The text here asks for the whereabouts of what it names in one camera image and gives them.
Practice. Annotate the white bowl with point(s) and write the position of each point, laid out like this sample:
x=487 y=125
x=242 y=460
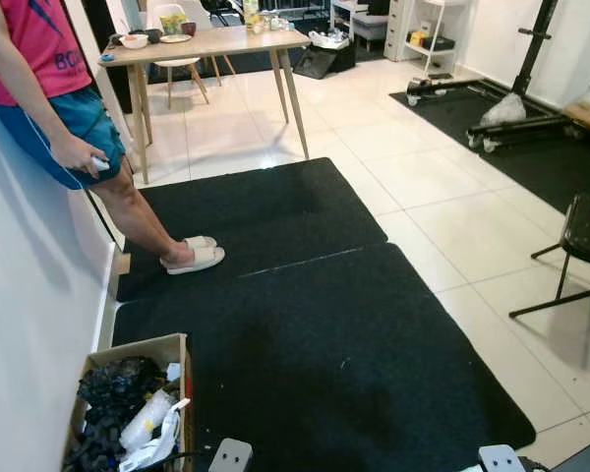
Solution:
x=135 y=41

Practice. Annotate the black folding stool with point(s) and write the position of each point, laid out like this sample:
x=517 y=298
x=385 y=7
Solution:
x=585 y=231

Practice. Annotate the black gym mat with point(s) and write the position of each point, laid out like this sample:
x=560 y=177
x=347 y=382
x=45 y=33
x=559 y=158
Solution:
x=560 y=167

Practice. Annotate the wooden box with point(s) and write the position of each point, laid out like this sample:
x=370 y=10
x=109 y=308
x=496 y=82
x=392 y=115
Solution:
x=588 y=118

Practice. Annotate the grey-white plastic sack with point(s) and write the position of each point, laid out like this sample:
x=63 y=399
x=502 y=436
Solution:
x=504 y=110

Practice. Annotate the black squat rack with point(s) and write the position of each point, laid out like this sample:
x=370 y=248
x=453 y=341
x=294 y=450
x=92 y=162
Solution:
x=531 y=59

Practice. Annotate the white shelving unit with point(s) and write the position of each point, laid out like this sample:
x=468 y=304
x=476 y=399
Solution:
x=428 y=29

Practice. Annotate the black floor mat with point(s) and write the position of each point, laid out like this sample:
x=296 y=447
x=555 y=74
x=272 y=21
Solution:
x=324 y=374
x=265 y=216

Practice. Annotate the white low table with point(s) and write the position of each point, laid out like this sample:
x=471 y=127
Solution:
x=359 y=20

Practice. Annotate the black floor bag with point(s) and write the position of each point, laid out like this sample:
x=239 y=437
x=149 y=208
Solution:
x=324 y=61

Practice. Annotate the white plastic bag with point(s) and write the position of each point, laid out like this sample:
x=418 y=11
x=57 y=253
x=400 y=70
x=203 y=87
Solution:
x=329 y=40

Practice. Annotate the white slipper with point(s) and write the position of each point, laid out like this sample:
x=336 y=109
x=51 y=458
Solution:
x=197 y=260
x=202 y=242

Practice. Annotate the wooden dining table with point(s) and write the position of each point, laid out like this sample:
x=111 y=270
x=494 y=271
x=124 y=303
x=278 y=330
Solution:
x=206 y=44

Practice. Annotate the white plastic chair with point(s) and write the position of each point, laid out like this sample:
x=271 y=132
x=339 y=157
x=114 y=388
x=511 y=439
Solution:
x=199 y=12
x=172 y=15

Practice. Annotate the cardboard box with orange sticker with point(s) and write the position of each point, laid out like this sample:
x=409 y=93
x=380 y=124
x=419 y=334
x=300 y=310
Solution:
x=138 y=346

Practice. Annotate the clear plastic bottle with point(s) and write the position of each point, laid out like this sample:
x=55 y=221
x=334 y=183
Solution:
x=146 y=418

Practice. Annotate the white handheld controller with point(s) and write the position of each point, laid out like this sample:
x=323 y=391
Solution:
x=99 y=163

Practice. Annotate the black crumpled material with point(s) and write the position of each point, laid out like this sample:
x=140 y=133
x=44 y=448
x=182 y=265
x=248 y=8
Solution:
x=113 y=388

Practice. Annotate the person in pink shirt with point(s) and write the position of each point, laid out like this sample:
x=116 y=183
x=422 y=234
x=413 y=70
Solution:
x=39 y=49

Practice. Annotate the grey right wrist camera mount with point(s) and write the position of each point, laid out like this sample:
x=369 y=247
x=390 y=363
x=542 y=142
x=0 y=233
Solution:
x=499 y=460

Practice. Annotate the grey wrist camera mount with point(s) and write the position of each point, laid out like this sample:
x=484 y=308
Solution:
x=231 y=457
x=499 y=460

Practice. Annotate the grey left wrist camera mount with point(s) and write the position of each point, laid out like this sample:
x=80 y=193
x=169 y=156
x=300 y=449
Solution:
x=231 y=457

